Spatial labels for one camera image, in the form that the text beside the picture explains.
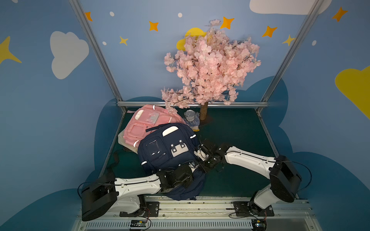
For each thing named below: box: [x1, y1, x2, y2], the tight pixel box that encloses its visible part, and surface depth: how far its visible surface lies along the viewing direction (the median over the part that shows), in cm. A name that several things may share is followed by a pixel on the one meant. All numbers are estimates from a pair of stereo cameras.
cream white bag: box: [118, 128, 139, 154], surface depth 95 cm
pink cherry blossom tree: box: [160, 19, 262, 121], surface depth 76 cm
